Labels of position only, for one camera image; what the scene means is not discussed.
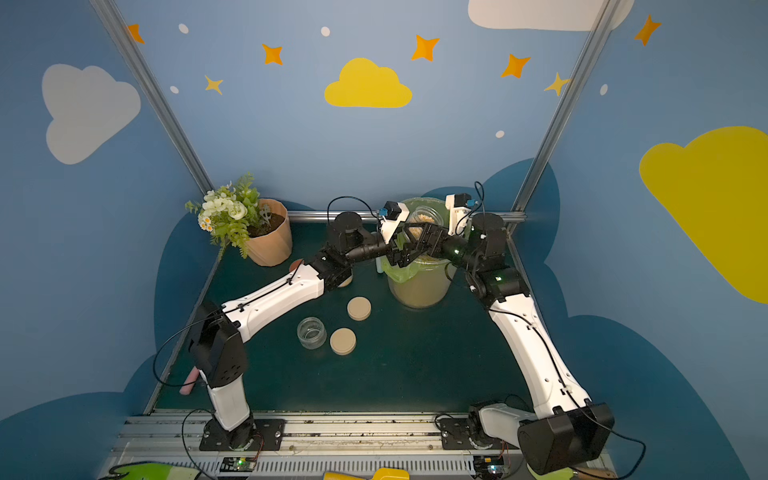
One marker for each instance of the green toy tool left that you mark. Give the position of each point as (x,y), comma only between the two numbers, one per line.
(151,471)

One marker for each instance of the red lid oatmeal jar right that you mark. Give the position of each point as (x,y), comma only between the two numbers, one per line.
(346,282)

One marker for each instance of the white flowers green plant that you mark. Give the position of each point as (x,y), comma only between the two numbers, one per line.
(232,214)

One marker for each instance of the purple pink toy spatula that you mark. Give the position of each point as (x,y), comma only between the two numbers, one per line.
(189,383)

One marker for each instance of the terracotta flower pot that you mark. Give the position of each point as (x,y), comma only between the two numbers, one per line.
(275,246)

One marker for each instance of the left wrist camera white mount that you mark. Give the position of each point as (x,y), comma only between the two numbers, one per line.
(391,216)

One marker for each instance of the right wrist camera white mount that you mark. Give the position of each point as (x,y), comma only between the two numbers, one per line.
(459,207)

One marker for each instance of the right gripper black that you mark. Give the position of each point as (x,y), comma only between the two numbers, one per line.
(435,241)

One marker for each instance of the mesh bin green bag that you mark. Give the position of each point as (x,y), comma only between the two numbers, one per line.
(421,286)

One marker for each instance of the left controller board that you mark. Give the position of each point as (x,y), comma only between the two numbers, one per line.
(238,464)

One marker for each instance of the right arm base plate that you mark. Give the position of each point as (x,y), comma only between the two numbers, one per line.
(454,434)

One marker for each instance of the beige lid oatmeal jar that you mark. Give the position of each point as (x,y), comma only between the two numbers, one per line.
(425,213)

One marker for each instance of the controller board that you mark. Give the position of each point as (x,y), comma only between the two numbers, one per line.
(488,468)
(238,464)

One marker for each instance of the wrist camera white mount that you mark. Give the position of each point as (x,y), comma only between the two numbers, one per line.
(459,207)
(391,216)

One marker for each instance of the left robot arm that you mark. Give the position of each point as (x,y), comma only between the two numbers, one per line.
(217,342)

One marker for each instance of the aluminium front rail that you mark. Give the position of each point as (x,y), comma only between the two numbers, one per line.
(313,445)

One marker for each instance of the right controller board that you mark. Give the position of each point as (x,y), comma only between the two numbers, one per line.
(488,468)

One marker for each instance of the green toy spatula wooden handle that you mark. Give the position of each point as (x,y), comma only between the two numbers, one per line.
(575,474)

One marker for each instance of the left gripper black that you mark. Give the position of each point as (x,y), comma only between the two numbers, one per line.
(393,245)

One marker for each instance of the clear oatmeal jar front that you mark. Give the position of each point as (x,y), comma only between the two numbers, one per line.
(311,333)

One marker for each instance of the beige jar lid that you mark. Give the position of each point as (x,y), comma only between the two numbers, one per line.
(343,341)
(359,308)

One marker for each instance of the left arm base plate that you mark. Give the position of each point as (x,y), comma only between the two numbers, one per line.
(270,433)

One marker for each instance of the oatmeal pile in bin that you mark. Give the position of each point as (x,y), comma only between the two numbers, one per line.
(428,260)

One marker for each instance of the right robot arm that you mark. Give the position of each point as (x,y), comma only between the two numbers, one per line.
(564,427)

